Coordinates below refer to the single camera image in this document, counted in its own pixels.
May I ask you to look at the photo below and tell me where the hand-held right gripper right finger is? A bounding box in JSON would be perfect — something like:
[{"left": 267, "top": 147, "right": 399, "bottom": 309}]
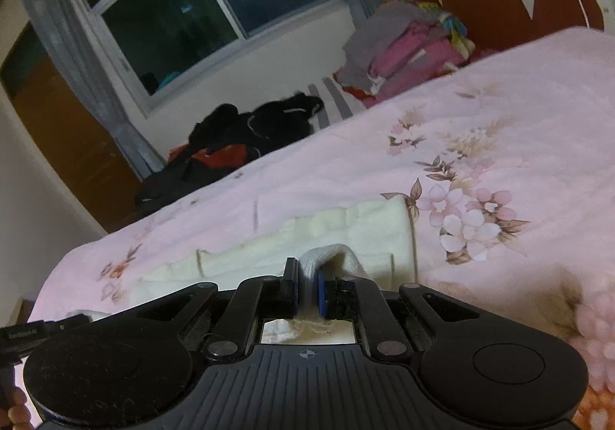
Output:
[{"left": 314, "top": 269, "right": 485, "bottom": 357}]

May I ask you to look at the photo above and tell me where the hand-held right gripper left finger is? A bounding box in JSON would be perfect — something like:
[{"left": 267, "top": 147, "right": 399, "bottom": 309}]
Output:
[{"left": 120, "top": 258, "right": 301, "bottom": 362}]

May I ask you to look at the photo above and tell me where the white knitted sweater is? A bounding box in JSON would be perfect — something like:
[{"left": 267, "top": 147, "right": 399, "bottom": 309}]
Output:
[{"left": 67, "top": 198, "right": 418, "bottom": 345}]

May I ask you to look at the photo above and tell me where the pile of black clothes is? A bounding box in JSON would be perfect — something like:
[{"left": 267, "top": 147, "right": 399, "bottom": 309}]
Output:
[{"left": 187, "top": 93, "right": 325, "bottom": 157}]

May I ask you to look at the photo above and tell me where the pile of pink grey clothes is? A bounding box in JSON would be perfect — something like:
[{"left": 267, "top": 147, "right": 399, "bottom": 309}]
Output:
[{"left": 342, "top": 0, "right": 433, "bottom": 90}]

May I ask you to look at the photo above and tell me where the person's left hand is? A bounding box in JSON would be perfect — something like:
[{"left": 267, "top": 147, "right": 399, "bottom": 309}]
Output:
[{"left": 7, "top": 387, "right": 32, "bottom": 430}]

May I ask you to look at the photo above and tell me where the brown wooden furniture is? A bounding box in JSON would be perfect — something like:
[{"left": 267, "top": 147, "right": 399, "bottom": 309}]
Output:
[{"left": 13, "top": 298, "right": 37, "bottom": 327}]

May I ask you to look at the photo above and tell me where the red garment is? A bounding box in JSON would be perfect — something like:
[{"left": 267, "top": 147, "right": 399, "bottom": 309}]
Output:
[{"left": 168, "top": 144, "right": 260, "bottom": 171}]

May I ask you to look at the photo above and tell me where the black bag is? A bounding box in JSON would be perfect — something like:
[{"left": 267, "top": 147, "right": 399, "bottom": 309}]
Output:
[{"left": 135, "top": 151, "right": 251, "bottom": 219}]

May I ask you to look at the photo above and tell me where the grey striped cloth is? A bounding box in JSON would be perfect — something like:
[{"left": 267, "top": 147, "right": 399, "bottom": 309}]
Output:
[{"left": 305, "top": 77, "right": 359, "bottom": 128}]

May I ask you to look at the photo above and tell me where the brown wooden door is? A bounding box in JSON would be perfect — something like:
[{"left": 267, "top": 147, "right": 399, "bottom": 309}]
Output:
[{"left": 0, "top": 22, "right": 145, "bottom": 234}]

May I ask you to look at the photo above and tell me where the pink floral bed sheet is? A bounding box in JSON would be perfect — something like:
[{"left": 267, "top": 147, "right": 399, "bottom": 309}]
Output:
[{"left": 22, "top": 27, "right": 615, "bottom": 430}]

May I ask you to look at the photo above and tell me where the pink folded garment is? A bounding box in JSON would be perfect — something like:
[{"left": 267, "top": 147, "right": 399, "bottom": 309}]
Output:
[{"left": 367, "top": 22, "right": 464, "bottom": 95}]

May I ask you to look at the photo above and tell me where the colourful patterned cloth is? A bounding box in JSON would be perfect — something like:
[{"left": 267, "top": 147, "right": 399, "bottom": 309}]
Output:
[{"left": 416, "top": 2, "right": 476, "bottom": 58}]

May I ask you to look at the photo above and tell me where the white framed window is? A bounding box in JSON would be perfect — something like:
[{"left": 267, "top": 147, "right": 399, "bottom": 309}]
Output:
[{"left": 67, "top": 0, "right": 349, "bottom": 118}]

